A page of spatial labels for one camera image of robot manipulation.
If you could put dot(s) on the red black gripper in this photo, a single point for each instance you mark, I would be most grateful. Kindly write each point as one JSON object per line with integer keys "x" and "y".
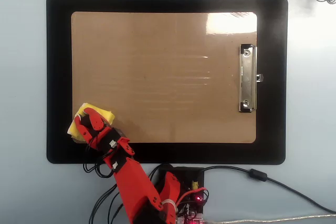
{"x": 105, "y": 141}

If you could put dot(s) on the yellow white sponge with knob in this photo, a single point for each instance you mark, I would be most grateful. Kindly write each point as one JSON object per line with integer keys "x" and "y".
{"x": 109, "y": 115}

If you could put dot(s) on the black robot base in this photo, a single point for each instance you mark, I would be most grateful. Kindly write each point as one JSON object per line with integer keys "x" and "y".
{"x": 189, "y": 174}

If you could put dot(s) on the lit controller circuit board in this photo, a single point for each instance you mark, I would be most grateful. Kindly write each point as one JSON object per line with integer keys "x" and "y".
{"x": 195, "y": 209}

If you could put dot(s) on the black rubber mat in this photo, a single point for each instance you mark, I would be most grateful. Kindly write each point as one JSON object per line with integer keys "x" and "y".
{"x": 57, "y": 51}

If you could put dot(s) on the brown clipboard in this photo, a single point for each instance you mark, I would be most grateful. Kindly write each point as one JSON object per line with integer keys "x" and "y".
{"x": 162, "y": 51}

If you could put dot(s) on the white zip tie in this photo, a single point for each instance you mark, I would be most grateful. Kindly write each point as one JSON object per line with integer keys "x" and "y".
{"x": 168, "y": 203}

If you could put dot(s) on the silver metal clipboard clip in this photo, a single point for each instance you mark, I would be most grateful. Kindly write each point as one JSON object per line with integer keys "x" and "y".
{"x": 248, "y": 77}

